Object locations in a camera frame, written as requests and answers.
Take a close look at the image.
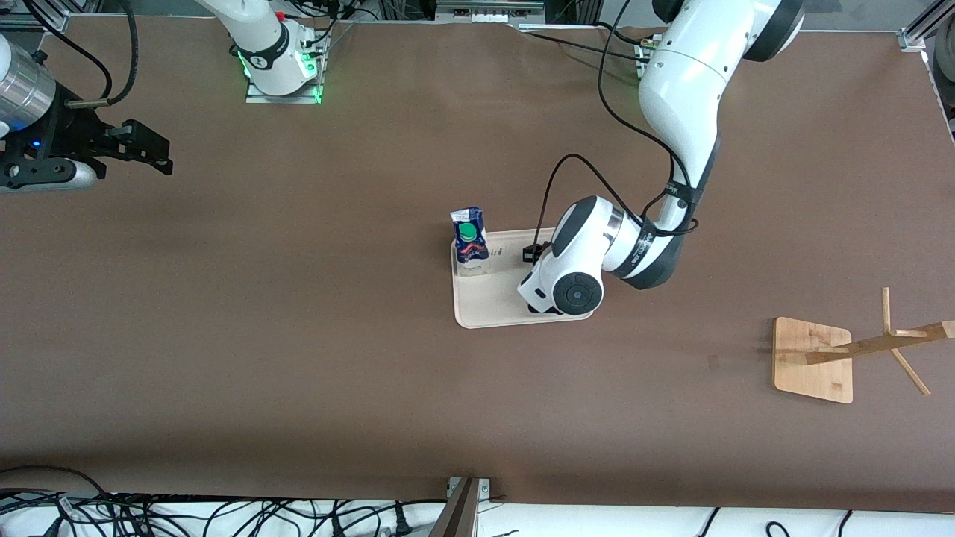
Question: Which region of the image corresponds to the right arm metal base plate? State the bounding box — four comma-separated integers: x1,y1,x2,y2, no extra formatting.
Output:
245,48,326,104

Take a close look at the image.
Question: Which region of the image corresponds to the blue milk carton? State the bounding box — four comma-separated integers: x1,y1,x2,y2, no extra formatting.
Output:
449,207,490,278

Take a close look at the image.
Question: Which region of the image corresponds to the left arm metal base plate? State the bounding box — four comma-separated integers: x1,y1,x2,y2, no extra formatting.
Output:
634,34,659,77

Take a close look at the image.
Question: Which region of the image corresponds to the cream tray with animal print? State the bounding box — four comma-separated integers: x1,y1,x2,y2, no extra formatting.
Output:
452,227,596,329

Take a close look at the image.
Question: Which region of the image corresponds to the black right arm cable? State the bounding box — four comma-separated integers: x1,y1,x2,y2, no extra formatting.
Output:
22,0,140,107

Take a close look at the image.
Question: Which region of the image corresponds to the grey box device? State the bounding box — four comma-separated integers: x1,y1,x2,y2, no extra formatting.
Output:
436,0,546,24

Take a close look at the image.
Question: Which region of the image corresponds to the aluminium profile bar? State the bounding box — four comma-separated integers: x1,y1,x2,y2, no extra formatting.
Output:
427,477,483,537

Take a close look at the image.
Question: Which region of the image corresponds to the wooden mug tree stand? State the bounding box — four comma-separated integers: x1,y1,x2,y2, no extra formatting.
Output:
773,287,955,404

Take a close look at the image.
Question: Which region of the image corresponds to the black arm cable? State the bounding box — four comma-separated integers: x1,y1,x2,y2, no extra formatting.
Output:
22,0,140,107
536,0,701,251

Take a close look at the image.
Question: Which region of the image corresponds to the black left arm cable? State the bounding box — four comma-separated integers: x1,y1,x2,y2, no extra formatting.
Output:
536,0,701,251

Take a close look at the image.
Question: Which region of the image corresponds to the aluminium frame corner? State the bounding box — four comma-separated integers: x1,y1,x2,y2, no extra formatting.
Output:
0,0,72,34

